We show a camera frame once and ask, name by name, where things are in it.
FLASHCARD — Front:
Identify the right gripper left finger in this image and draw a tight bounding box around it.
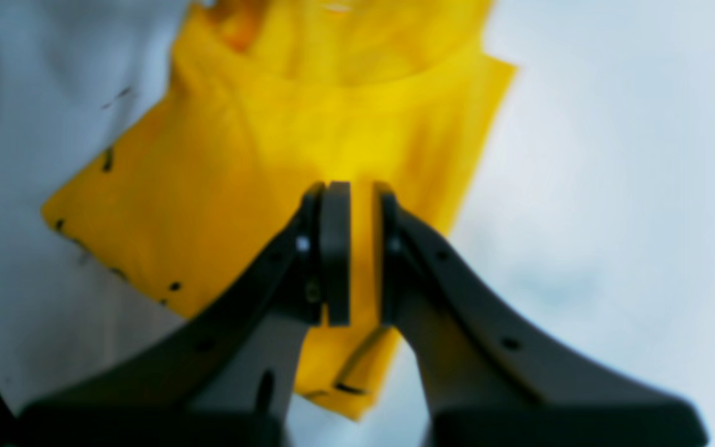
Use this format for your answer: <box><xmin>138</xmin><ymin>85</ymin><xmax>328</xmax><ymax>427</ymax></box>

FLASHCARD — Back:
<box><xmin>19</xmin><ymin>182</ymin><xmax>350</xmax><ymax>446</ymax></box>

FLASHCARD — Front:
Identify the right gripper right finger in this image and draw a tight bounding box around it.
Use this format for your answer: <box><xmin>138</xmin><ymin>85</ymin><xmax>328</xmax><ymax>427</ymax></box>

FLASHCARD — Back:
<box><xmin>374</xmin><ymin>182</ymin><xmax>709</xmax><ymax>446</ymax></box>

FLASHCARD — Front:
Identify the yellow t-shirt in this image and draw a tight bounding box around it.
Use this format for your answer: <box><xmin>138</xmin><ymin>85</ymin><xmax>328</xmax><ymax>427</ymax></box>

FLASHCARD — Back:
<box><xmin>42</xmin><ymin>1</ymin><xmax>516</xmax><ymax>422</ymax></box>

